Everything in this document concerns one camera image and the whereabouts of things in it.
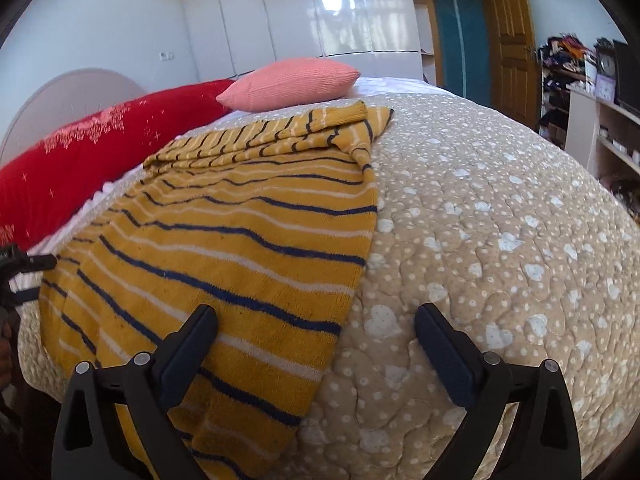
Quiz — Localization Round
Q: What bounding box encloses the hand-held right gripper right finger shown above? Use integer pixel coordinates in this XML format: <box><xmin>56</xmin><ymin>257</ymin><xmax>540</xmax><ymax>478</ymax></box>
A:
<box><xmin>413</xmin><ymin>302</ymin><xmax>583</xmax><ymax>480</ymax></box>

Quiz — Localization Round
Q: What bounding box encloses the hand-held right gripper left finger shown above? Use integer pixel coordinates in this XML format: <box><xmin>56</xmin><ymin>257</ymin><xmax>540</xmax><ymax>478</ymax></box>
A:
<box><xmin>50</xmin><ymin>303</ymin><xmax>219</xmax><ymax>480</ymax></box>

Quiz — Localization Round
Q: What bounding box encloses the yellow striped sweater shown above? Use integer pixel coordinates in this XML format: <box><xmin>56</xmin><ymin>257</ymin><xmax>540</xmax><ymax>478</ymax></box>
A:
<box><xmin>39</xmin><ymin>100</ymin><xmax>396</xmax><ymax>480</ymax></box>

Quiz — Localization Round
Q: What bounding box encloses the shelf with piled clothes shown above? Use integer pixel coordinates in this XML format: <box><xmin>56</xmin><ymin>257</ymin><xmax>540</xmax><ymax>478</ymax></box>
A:
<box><xmin>537</xmin><ymin>32</ymin><xmax>598</xmax><ymax>146</ymax></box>

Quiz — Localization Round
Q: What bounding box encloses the person's left hand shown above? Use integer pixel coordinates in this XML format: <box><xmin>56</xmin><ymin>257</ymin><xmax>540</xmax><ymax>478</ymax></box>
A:
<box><xmin>0</xmin><ymin>321</ymin><xmax>15</xmax><ymax>391</ymax></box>

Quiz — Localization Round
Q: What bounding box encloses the beige heart-print quilt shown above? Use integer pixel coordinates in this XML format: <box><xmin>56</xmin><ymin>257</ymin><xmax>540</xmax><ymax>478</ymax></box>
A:
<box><xmin>17</xmin><ymin>77</ymin><xmax>640</xmax><ymax>480</ymax></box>

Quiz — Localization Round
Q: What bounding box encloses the red embroidered pillow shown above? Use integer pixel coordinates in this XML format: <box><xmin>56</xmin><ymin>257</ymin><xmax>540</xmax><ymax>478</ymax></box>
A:
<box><xmin>0</xmin><ymin>79</ymin><xmax>238</xmax><ymax>252</ymax></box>

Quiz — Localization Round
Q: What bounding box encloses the grey rounded headboard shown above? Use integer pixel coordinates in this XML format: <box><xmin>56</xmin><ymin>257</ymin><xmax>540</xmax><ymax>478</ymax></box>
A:
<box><xmin>0</xmin><ymin>67</ymin><xmax>148</xmax><ymax>166</ymax></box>

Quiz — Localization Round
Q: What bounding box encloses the white desk shelf unit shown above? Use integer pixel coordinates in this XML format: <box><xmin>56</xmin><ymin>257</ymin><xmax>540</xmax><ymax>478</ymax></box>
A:
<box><xmin>565</xmin><ymin>85</ymin><xmax>640</xmax><ymax>186</ymax></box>

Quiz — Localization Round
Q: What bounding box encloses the pink knitted pillow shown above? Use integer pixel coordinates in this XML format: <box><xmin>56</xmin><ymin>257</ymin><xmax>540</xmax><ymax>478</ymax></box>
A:
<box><xmin>216</xmin><ymin>57</ymin><xmax>362</xmax><ymax>113</ymax></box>

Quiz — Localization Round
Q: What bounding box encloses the wooden door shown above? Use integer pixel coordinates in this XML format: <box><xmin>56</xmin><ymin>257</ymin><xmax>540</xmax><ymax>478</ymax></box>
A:
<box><xmin>487</xmin><ymin>0</ymin><xmax>543</xmax><ymax>128</ymax></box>

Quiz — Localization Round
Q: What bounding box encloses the teal glass door panel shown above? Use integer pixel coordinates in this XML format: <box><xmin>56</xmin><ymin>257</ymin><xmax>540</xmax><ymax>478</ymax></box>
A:
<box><xmin>425</xmin><ymin>0</ymin><xmax>493</xmax><ymax>108</ymax></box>

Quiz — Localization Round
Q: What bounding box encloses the black clock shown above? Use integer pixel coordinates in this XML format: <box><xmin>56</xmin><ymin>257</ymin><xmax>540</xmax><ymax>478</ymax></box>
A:
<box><xmin>594</xmin><ymin>39</ymin><xmax>619</xmax><ymax>86</ymax></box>

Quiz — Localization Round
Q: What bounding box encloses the black monitor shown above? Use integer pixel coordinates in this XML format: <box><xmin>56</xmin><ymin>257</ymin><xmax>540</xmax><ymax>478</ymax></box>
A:
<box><xmin>612</xmin><ymin>40</ymin><xmax>640</xmax><ymax>111</ymax></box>

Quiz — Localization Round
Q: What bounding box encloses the white glossy wardrobe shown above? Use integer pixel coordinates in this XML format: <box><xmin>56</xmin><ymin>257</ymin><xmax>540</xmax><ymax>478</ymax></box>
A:
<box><xmin>180</xmin><ymin>0</ymin><xmax>436</xmax><ymax>83</ymax></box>

